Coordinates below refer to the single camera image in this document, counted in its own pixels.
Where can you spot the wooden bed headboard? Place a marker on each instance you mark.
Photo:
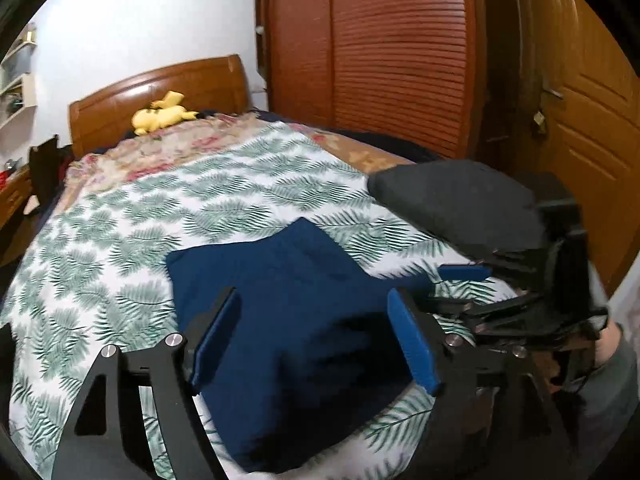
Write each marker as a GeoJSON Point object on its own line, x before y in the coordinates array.
{"type": "Point", "coordinates": [150, 85]}

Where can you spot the person's right hand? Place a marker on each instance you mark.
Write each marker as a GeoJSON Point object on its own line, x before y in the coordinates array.
{"type": "Point", "coordinates": [609, 342]}

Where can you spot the wooden slatted wardrobe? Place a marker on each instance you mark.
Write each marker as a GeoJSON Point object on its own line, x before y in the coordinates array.
{"type": "Point", "coordinates": [390, 50]}

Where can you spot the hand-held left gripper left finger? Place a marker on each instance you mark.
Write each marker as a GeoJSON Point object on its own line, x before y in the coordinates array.
{"type": "Point", "coordinates": [217, 341]}

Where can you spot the white wall shelf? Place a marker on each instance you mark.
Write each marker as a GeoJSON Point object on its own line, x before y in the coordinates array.
{"type": "Point", "coordinates": [15, 95]}

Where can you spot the wooden desk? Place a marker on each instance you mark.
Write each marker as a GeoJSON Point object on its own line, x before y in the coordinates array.
{"type": "Point", "coordinates": [15, 200]}

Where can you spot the person's right forearm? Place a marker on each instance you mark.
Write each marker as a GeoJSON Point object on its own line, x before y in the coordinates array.
{"type": "Point", "coordinates": [612, 400]}

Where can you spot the yellow plush toy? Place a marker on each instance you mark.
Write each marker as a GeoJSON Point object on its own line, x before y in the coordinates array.
{"type": "Point", "coordinates": [157, 117]}

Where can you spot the bed with fern-print cover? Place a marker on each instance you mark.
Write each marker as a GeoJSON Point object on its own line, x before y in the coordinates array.
{"type": "Point", "coordinates": [100, 260]}

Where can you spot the blue suit jacket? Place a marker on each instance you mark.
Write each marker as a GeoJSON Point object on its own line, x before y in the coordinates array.
{"type": "Point", "coordinates": [300, 310]}

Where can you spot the floral quilt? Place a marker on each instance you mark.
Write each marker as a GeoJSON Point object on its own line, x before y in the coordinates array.
{"type": "Point", "coordinates": [165, 150]}

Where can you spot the wooden door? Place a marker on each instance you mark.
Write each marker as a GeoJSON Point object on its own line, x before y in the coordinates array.
{"type": "Point", "coordinates": [595, 110]}

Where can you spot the dark wooden chair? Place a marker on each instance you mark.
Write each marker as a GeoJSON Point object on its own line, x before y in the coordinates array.
{"type": "Point", "coordinates": [44, 165]}

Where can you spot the hanging keys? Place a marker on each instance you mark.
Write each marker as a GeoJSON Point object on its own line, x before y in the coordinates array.
{"type": "Point", "coordinates": [539, 121]}

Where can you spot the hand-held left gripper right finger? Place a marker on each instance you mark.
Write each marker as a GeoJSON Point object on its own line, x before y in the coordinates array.
{"type": "Point", "coordinates": [415, 346]}

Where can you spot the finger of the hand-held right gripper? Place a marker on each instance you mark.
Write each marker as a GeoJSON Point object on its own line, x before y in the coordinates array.
{"type": "Point", "coordinates": [480, 307]}
{"type": "Point", "coordinates": [462, 273]}

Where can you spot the dark grey cloth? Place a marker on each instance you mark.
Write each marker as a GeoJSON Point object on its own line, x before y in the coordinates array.
{"type": "Point", "coordinates": [450, 195]}

